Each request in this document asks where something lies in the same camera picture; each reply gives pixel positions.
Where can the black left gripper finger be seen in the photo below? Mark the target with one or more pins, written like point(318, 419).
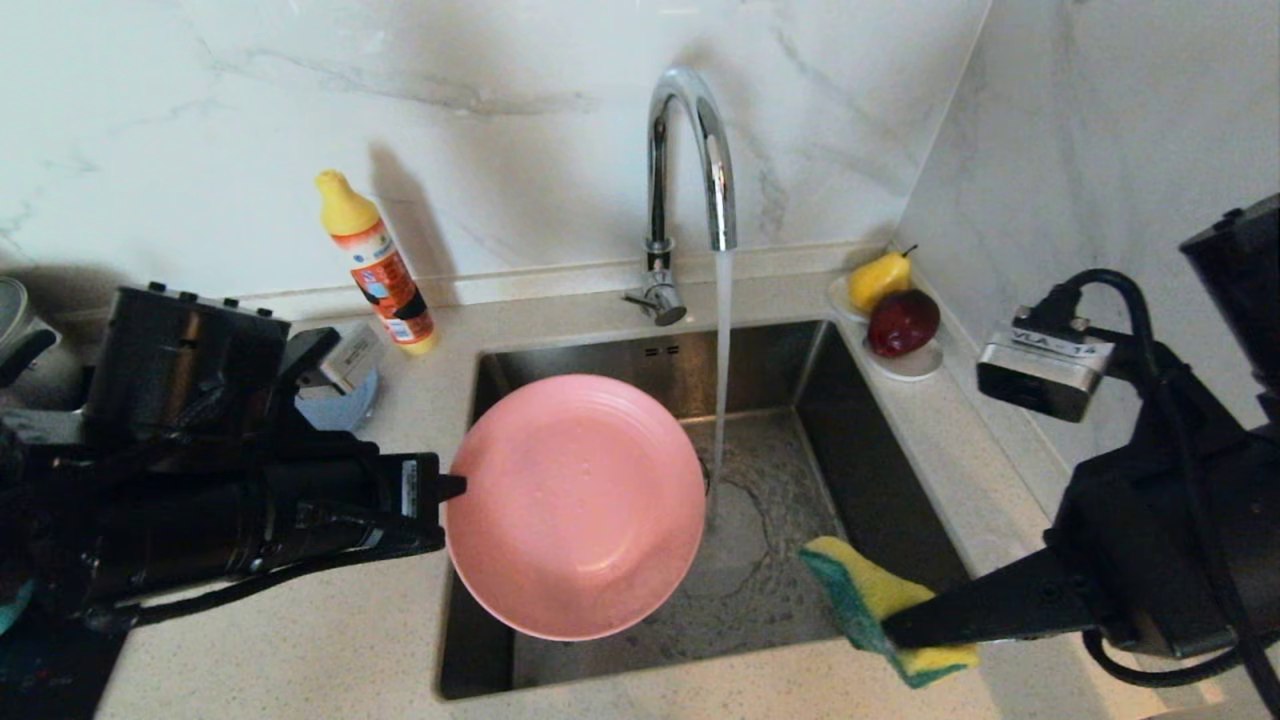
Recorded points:
point(450, 487)

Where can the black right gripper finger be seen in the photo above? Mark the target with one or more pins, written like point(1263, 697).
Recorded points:
point(1000, 605)

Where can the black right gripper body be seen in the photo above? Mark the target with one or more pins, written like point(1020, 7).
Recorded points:
point(1150, 560)

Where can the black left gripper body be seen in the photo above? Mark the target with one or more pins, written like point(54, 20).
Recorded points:
point(410, 495)

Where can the blue grey plate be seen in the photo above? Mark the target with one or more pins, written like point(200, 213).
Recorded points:
point(340, 410)

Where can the yellow green sponge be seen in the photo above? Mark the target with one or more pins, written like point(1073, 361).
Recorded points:
point(870, 590)

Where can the pink plate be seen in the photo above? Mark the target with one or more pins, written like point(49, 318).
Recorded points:
point(580, 510)

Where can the yellow orange dish soap bottle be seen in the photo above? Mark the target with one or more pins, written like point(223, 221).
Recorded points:
point(385, 275)

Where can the chrome gooseneck faucet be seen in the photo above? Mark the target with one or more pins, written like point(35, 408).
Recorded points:
point(657, 180)

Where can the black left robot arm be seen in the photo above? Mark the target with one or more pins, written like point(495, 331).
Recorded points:
point(180, 440)

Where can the stainless steel sink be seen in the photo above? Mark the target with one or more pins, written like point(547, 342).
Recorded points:
point(880, 480)

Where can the small white fruit dish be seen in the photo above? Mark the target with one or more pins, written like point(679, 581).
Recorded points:
point(912, 368)

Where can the dark red apple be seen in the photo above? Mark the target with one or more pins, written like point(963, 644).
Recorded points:
point(903, 325)

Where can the yellow pear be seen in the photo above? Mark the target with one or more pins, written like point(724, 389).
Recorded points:
point(878, 282)

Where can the black induction cooktop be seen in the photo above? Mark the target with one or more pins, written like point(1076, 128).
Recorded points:
point(50, 670)

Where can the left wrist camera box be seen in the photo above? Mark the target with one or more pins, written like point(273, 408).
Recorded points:
point(340, 360)

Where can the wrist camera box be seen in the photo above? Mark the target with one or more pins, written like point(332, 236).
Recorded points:
point(1040, 370)
point(340, 360)

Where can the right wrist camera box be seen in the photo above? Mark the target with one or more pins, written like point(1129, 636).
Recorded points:
point(1040, 370)

